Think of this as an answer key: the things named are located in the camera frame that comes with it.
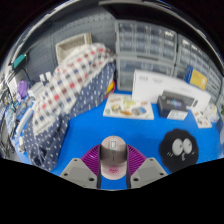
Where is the red blue checkered cloth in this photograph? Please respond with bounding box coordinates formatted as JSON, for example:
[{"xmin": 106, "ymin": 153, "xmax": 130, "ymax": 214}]
[{"xmin": 32, "ymin": 42, "xmax": 116, "ymax": 134}]

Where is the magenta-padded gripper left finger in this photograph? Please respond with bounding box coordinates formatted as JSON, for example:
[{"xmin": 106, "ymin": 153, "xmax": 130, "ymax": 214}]
[{"xmin": 59, "ymin": 143, "xmax": 103, "ymax": 190}]

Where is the long white keyboard box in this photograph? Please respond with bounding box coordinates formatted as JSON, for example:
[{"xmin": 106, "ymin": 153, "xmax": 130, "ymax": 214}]
[{"xmin": 131, "ymin": 68, "xmax": 212, "ymax": 113}]

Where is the small black box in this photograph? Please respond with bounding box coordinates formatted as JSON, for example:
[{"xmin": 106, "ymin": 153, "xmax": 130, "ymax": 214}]
[{"xmin": 157, "ymin": 94, "xmax": 190, "ymax": 121}]

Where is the pink computer mouse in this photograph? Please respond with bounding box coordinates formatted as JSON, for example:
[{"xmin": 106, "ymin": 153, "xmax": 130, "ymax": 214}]
[{"xmin": 99, "ymin": 135, "xmax": 129, "ymax": 180}]

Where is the colourful sticker sheet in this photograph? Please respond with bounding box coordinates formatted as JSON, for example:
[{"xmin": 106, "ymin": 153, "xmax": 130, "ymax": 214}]
[
  {"xmin": 192, "ymin": 109, "xmax": 213, "ymax": 129},
  {"xmin": 102, "ymin": 93, "xmax": 155, "ymax": 121}
]

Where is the navy polka-dot cloth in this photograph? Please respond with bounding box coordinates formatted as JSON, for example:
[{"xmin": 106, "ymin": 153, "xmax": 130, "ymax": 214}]
[{"xmin": 22, "ymin": 61, "xmax": 118, "ymax": 172}]

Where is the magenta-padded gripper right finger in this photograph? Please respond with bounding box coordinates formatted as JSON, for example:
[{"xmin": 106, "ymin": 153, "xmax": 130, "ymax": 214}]
[{"xmin": 125, "ymin": 143, "xmax": 169, "ymax": 190}]

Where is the yellow and blue box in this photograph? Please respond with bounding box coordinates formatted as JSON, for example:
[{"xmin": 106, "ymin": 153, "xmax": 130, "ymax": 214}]
[{"xmin": 184, "ymin": 64, "xmax": 208, "ymax": 91}]

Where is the black fuzzy mouse pad with eyes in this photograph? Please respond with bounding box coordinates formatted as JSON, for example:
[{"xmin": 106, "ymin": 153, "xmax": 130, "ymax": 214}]
[{"xmin": 158, "ymin": 129, "xmax": 200, "ymax": 174}]

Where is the teal tool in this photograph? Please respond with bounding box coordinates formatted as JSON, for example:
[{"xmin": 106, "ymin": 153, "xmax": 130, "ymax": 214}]
[{"xmin": 12, "ymin": 53, "xmax": 28, "ymax": 68}]

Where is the dark wall shelf unit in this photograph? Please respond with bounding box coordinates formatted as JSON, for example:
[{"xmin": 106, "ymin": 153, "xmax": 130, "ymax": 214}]
[{"xmin": 98, "ymin": 0, "xmax": 214, "ymax": 38}]

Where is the purple soft toy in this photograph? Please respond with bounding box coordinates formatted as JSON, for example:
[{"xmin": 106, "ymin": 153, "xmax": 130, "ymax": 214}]
[{"xmin": 16, "ymin": 79, "xmax": 30, "ymax": 100}]

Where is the white woven basket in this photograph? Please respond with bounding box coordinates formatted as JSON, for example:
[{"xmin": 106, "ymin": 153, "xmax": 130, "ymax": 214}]
[{"xmin": 54, "ymin": 32, "xmax": 94, "ymax": 64}]

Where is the small white box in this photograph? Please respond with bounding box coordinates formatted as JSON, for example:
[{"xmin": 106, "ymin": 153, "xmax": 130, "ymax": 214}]
[{"xmin": 206, "ymin": 103, "xmax": 221, "ymax": 123}]

